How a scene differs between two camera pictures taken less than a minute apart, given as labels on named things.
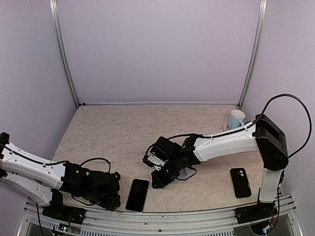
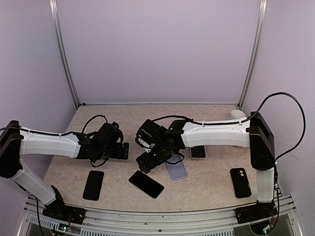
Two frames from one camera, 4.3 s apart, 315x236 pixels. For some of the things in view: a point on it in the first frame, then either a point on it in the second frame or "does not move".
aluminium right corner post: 259,41 does not move
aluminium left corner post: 56,21 does not move
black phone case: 241,184 does not move
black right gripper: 163,182 → 146,164
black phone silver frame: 137,197 → 146,184
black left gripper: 110,203 → 118,154
